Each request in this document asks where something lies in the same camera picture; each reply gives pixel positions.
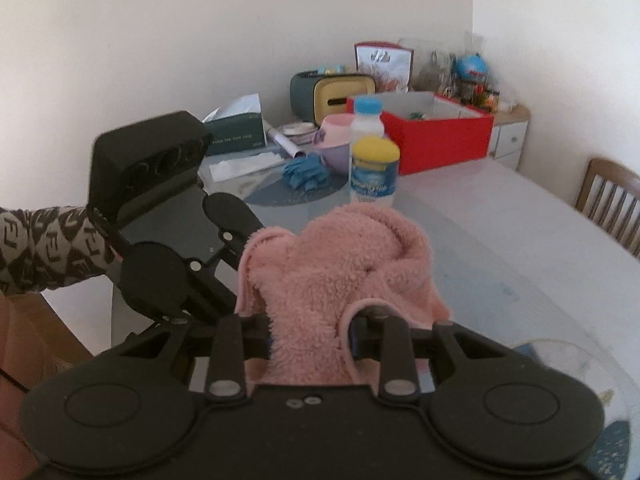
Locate pink fluffy towel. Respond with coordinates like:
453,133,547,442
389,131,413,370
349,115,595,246
235,203,451,388

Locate patterned sleeve left forearm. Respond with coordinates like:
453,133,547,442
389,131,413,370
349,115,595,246
0,206,116,296

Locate green tissue box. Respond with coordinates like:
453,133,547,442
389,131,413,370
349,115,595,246
203,93,267,156

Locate blue rubber gloves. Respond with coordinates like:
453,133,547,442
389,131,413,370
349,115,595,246
282,153,330,192

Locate yellow capped white bottle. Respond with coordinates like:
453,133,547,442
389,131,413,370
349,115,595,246
349,136,400,207

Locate pink purple bowls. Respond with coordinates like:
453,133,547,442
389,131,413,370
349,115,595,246
312,113,355,174

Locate red storage box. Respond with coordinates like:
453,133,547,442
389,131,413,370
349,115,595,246
375,92,494,176

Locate blue capped white bottle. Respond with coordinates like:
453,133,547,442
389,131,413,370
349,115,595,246
349,96,385,148

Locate green yellow tissue holder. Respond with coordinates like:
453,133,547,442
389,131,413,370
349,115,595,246
290,70,376,126

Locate small white drawer cabinet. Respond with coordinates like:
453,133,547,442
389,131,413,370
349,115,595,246
487,104,530,171

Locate red white paper bag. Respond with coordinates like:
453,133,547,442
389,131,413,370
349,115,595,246
354,41,413,93

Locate brown wooden chair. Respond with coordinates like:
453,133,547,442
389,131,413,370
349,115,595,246
575,157,639,259

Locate blue globe toy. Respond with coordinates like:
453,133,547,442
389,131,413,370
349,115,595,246
454,54,488,82

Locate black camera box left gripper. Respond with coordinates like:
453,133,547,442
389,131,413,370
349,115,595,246
88,110,212,224

